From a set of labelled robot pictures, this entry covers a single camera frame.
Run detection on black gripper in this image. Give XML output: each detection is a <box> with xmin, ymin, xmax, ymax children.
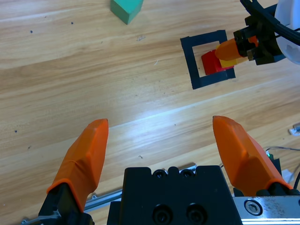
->
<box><xmin>214</xmin><ymin>15</ymin><xmax>285</xmax><ymax>66</ymax></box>

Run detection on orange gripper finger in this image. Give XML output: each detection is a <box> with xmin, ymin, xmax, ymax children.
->
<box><xmin>212</xmin><ymin>115</ymin><xmax>300</xmax><ymax>197</ymax></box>
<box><xmin>38</xmin><ymin>118</ymin><xmax>110</xmax><ymax>225</ymax></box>

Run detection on yellow wooden block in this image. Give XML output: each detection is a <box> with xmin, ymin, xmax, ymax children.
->
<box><xmin>215</xmin><ymin>44</ymin><xmax>249</xmax><ymax>69</ymax></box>

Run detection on red wooden block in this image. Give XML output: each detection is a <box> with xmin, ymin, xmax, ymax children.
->
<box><xmin>201</xmin><ymin>49</ymin><xmax>235</xmax><ymax>76</ymax></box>

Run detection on green wooden block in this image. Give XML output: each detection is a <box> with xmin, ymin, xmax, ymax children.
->
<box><xmin>110</xmin><ymin>0</ymin><xmax>144</xmax><ymax>25</ymax></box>

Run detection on black board with green light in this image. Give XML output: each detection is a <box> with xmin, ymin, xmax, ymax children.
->
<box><xmin>266</xmin><ymin>151</ymin><xmax>283</xmax><ymax>177</ymax></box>

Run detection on black tape square outline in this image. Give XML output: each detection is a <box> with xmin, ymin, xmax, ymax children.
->
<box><xmin>180</xmin><ymin>30</ymin><xmax>236</xmax><ymax>90</ymax></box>

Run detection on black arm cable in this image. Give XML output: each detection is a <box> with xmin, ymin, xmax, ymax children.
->
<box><xmin>239</xmin><ymin>0</ymin><xmax>300</xmax><ymax>46</ymax></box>

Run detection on thin grey wire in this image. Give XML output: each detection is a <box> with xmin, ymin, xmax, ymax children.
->
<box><xmin>264</xmin><ymin>146</ymin><xmax>300</xmax><ymax>152</ymax></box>

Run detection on thin black cable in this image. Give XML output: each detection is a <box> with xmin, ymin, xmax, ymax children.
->
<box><xmin>293</xmin><ymin>164</ymin><xmax>300</xmax><ymax>191</ymax></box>

